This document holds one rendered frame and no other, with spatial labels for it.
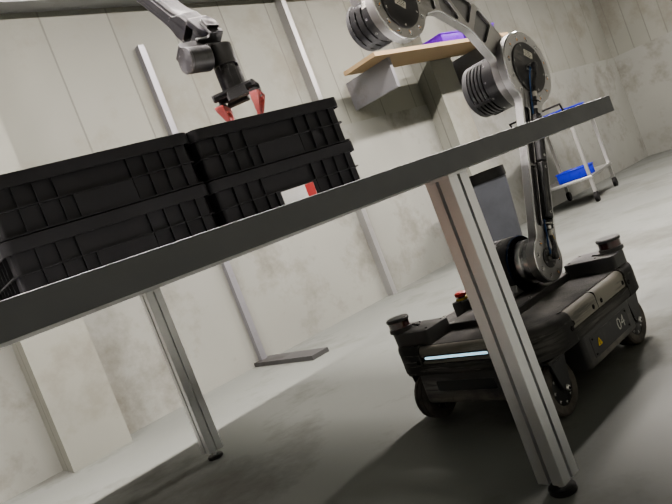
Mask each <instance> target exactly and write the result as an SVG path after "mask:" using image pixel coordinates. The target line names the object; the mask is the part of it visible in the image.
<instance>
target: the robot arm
mask: <svg viewBox="0 0 672 504"><path fill-rule="evenodd" d="M136 1H137V2H139V3H140V4H141V5H142V6H143V7H145V8H146V9H147V10H148V11H150V12H151V13H152V14H153V15H154V16H156V17H157V18H158V19H159V20H161V21H162V22H163V23H164V24H165V25H166V26H167V27H169V29H170V30H171V31H172V32H173V33H174V35H175V36H176V37H177V38H178V39H179V40H180V41H182V42H183V43H179V45H178V50H177V56H176V60H177V61H178V62H179V66H180V68H181V70H182V72H183V73H185V74H187V75H188V74H195V73H202V72H210V71H212V70H213V69H214V71H215V74H216V76H217V79H218V81H219V84H220V87H221V89H222V92H220V93H218V94H216V95H213V96H212V100H213V102H214V103H219V106H217V107H216V108H215V111H216V112H217V113H218V114H219V115H220V116H221V117H222V118H223V119H224V120H225V121H226V122H227V121H232V120H235V118H234V115H233V112H232V110H231V108H233V107H235V106H237V105H240V104H242V103H244V102H246V101H249V100H250V98H249V94H250V97H251V99H252V101H253V104H254V106H255V109H256V111H257V114H261V113H264V107H265V94H264V93H263V92H262V90H261V87H260V85H259V83H258V82H256V81H255V80H253V79H249V80H247V81H245V79H244V76H243V74H242V71H241V69H240V66H239V64H238V61H237V59H236V56H235V53H234V51H233V48H232V46H231V43H230V42H229V41H222V42H221V39H222V35H223V30H222V29H221V28H220V27H219V24H218V23H217V22H216V21H215V20H214V19H213V18H211V17H208V16H206V15H204V16H202V15H200V14H199V13H198V12H197V11H193V10H191V9H189V8H187V7H186V6H184V5H183V4H182V3H180V2H179V1H178V0H136ZM226 103H228V105H226Z"/></svg>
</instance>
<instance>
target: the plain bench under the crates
mask: <svg viewBox="0 0 672 504"><path fill-rule="evenodd" d="M612 111H614V108H613V105H612V102H611V99H610V96H609V95H608V96H605V97H602V98H599V99H596V100H593V101H590V102H587V103H584V104H581V105H578V106H575V107H572V108H569V109H566V110H564V111H561V112H558V113H555V114H552V115H549V116H546V117H543V118H540V119H537V120H534V121H531V122H528V123H525V124H522V125H519V126H516V127H513V128H510V129H507V130H504V131H501V132H498V133H496V134H493V135H490V136H487V137H484V138H481V139H478V140H475V141H472V142H469V143H466V144H463V145H460V146H457V147H454V148H451V149H448V150H445V151H442V152H439V153H436V154H433V155H430V156H428V157H425V158H422V159H419V160H416V161H413V162H410V163H407V164H404V165H401V166H398V167H395V168H392V169H389V170H386V171H383V172H380V173H377V174H374V175H371V176H368V177H365V178H362V179H359V180H357V181H354V182H351V183H348V184H345V185H342V186H339V187H336V188H333V189H330V190H327V191H324V192H321V193H318V194H315V195H312V196H309V197H306V198H303V199H300V200H297V201H294V202H291V203H289V204H286V205H283V206H280V207H277V208H274V209H271V210H268V211H265V212H262V213H259V214H256V215H253V216H250V217H247V218H244V219H241V220H238V221H235V222H232V223H229V224H226V225H223V226H221V227H218V228H215V229H212V230H209V231H206V232H203V233H200V234H197V235H194V236H191V237H188V238H185V239H182V240H179V241H176V242H173V243H170V244H167V245H164V246H161V247H158V248H155V249H152V250H150V251H147V252H144V253H141V254H138V255H135V256H132V257H129V258H126V259H123V260H120V261H117V262H114V263H111V264H108V265H105V266H102V267H99V268H96V269H93V270H90V271H87V272H84V273H82V274H79V275H76V276H73V277H70V278H67V279H64V280H61V281H58V282H55V283H52V284H49V285H46V286H43V287H40V288H37V289H34V290H31V291H28V292H25V293H22V294H19V295H16V296H14V297H11V298H8V299H5V300H2V301H0V349H1V348H4V347H6V346H9V345H11V344H14V343H17V342H19V341H22V340H24V339H27V338H30V337H32V336H35V335H37V334H40V333H43V332H45V331H48V330H50V329H53V328H56V327H58V326H61V325H63V324H66V323H69V322H71V321H74V320H76V319H79V318H82V317H84V316H87V315H89V314H92V313H95V312H97V311H100V310H102V309H105V308H107V307H110V306H113V305H115V304H118V303H120V302H123V301H126V300H128V299H131V298H133V297H136V296H139V297H140V299H141V302H142V304H143V307H144V309H145V312H146V314H147V317H148V319H149V322H150V324H151V327H152V329H153V332H154V334H155V337H156V339H157V342H158V344H159V347H160V349H161V352H162V354H163V356H164V359H165V361H166V364H167V366H168V369H169V371H170V374H171V376H172V379H173V381H174V384H175V386H176V389H177V391H178V394H179V396H180V399H181V401H182V404H183V406H184V409H185V411H186V414H187V416H188V418H189V421H190V423H191V426H192V428H193V431H194V433H195V436H196V438H197V441H198V443H199V446H200V448H201V451H202V453H203V454H209V455H210V454H211V455H210V456H209V457H208V460H209V461H214V460H217V459H218V458H220V457H221V456H222V455H223V452H222V451H218V452H216V450H218V449H220V448H222V447H223V444H222V442H221V439H220V437H219V434H218V432H217V429H216V427H215V424H214V422H213V419H212V417H211V414H210V412H209V409H208V407H207V404H206V402H205V399H204V397H203V394H202V392H201V389H200V387H199V384H198V382H197V379H196V377H195V374H194V372H193V369H192V367H191V365H190V362H189V360H188V357H187V355H186V352H185V350H184V347H183V345H182V342H181V340H180V337H179V335H178V332H177V330H176V327H175V325H174V322H173V320H172V317H171V315H170V312H169V310H168V307H167V305H166V302H165V300H164V297H163V295H162V292H161V290H160V287H162V286H165V285H167V284H170V283H172V282H175V281H178V280H180V279H183V278H185V277H188V276H191V275H193V274H196V273H198V272H201V271H204V270H206V269H209V268H211V267H214V266H217V265H219V264H222V263H224V262H227V261H230V260H232V259H235V258H237V257H240V256H243V255H245V254H248V253H250V252H253V251H256V250H258V249H261V248H263V247H266V246H268V245H271V244H274V243H276V242H279V241H281V240H284V239H286V238H289V237H292V236H294V235H297V234H299V233H302V232H304V231H307V230H310V229H312V228H315V227H317V226H320V225H322V224H325V223H328V222H330V221H333V220H335V219H338V218H340V217H343V216H345V215H348V214H351V213H353V212H356V211H358V210H361V209H363V208H366V207H369V206H371V205H374V204H376V203H379V202H381V201H384V200H387V199H389V198H392V197H394V196H397V195H399V194H402V193H404V192H407V191H410V190H412V189H415V188H417V187H420V186H422V185H425V186H426V188H427V191H428V194H429V196H430V199H431V201H432V204H433V207H434V209H435V212H436V215H437V217H438V220H439V223H440V225H441V228H442V231H443V233H444V236H445V239H446V241H447V244H448V246H449V249H450V252H451V254H452V257H453V260H454V262H455V265H456V268H457V270H458V273H459V276H460V278H461V281H462V284H463V286H464V289H465V291H466V294H467V297H468V299H469V302H470V305H471V307H472V310H473V313H474V315H475V318H476V321H477V323H478V326H479V328H480V331H481V334H482V336H483V339H484V342H485V344H486V347H487V350H488V352H489V355H490V358H491V360H492V363H493V366H494V368H495V371H496V373H497V376H498V379H499V381H500V384H501V387H502V389H503V392H504V395H505V397H506V400H507V403H508V405H509V408H510V411H511V413H512V416H513V418H514V421H515V424H516V426H517V429H518V432H519V434H520V437H521V440H522V442H523V445H524V448H525V450H526V453H527V456H528V458H529V461H530V463H531V466H532V469H533V471H534V474H535V477H536V479H537V482H538V484H543V485H549V486H548V492H549V495H550V496H552V497H554V498H566V497H569V496H571V495H573V494H574V493H575V492H576V491H577V489H578V487H577V484H576V482H575V481H574V480H572V479H571V478H570V477H573V476H574V475H575V474H576V473H577V472H578V467H577V465H576V462H575V459H574V457H573V454H572V451H571V449H570V446H569V443H568V441H567V438H566V435H565V433H564V430H563V427H562V425H561V422H560V419H559V416H558V414H557V411H556V408H555V406H554V403H553V400H552V398H551V395H550V392H549V390H548V387H547V384H546V382H545V379H544V376H543V374H542V371H541V368H540V366H539V363H538V360H537V358H536V355H535V352H534V350H533V347H532V344H531V342H530V339H529V336H528V334H527V331H526V328H525V326H524V323H523V320H522V318H521V315H520V312H519V310H518V307H517V304H516V302H515V299H514V296H513V294H512V291H511V288H510V286H509V283H508V280H507V278H506V275H505V272H504V270H503V267H502V264H501V262H500V259H499V256H498V253H497V251H496V248H495V245H494V243H493V240H492V237H491V235H490V232H489V229H488V227H487V224H486V221H485V219H484V216H483V213H482V211H481V208H480V205H479V203H478V200H477V197H476V195H475V192H474V189H473V187H472V184H471V181H470V179H469V176H468V173H467V170H466V168H469V167H471V166H474V165H476V164H479V163H481V162H484V161H487V160H489V159H492V158H494V157H497V156H499V155H502V154H505V153H507V152H510V151H512V150H515V149H517V148H520V147H523V146H525V145H528V144H530V143H533V142H535V141H538V140H540V139H543V138H546V137H548V136H551V135H553V134H556V133H558V132H561V131H564V130H566V129H569V128H571V127H574V126H576V125H579V124H582V123H584V122H587V121H589V120H592V119H594V118H597V117H600V116H602V115H605V114H607V113H610V112H612ZM464 171H465V172H464ZM451 176H452V177H451ZM551 482H552V483H551Z"/></svg>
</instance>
